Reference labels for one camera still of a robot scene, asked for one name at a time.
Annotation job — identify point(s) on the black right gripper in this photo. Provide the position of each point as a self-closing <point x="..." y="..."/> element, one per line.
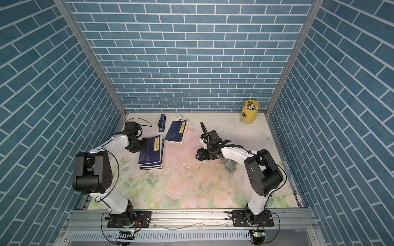
<point x="202" y="152"/>

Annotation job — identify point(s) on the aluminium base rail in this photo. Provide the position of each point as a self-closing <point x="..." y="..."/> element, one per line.
<point x="194" y="227"/>

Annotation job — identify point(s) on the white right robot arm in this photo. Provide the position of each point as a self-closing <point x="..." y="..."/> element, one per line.
<point x="265" y="176"/>

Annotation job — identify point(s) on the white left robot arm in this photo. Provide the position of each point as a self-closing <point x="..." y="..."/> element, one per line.
<point x="97" y="172"/>

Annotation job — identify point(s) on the yellow pen holder cup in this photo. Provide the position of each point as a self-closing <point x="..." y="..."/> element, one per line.
<point x="249" y="111"/>

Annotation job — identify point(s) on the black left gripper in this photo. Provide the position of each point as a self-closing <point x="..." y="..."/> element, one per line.
<point x="145" y="145"/>

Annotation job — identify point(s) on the grey striped cleaning cloth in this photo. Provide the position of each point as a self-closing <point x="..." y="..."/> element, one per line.
<point x="229" y="165"/>

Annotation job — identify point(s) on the blue black stapler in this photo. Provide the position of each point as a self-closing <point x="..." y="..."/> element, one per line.
<point x="161" y="124"/>

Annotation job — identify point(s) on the blue book Hanfeizi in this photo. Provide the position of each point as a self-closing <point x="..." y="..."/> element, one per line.
<point x="177" y="131"/>

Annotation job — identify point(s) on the blue book Zhuangzi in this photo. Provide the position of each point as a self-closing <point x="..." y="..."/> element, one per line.
<point x="150" y="166"/>

